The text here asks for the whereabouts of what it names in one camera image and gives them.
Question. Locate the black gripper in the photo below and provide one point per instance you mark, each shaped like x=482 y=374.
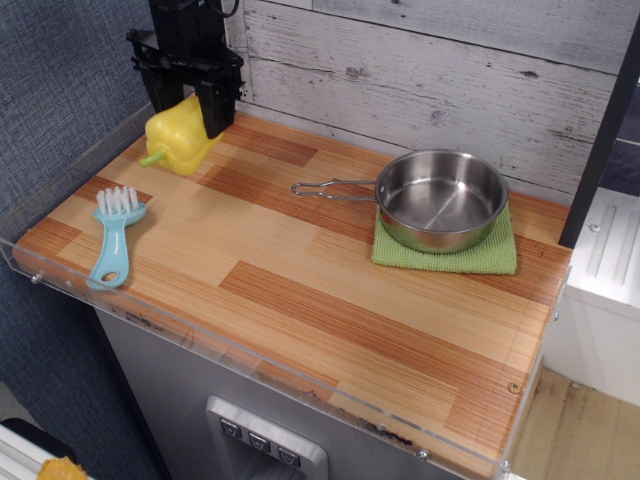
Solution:
x=187 y=46

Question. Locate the yellow toy bell pepper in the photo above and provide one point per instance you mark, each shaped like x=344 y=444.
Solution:
x=176 y=138

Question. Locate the light blue scrub brush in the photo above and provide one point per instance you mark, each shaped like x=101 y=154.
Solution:
x=118 y=208

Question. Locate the stainless steel pan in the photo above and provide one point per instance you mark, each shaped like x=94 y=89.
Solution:
x=432 y=201

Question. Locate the clear acrylic table guard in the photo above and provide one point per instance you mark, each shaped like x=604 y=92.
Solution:
x=230 y=261

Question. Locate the grey toy fridge cabinet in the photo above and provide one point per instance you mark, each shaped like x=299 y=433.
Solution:
x=171 y=385

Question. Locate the silver dispenser button panel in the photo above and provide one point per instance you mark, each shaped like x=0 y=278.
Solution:
x=250 y=446

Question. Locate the green cloth mat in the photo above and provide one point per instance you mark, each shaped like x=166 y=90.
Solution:
x=495 y=255

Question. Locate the yellow object bottom left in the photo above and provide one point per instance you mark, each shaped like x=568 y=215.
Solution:
x=61 y=469

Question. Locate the white side cabinet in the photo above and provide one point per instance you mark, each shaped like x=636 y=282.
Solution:
x=593 y=337

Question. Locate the black vertical post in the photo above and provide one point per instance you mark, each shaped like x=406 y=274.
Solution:
x=615 y=112

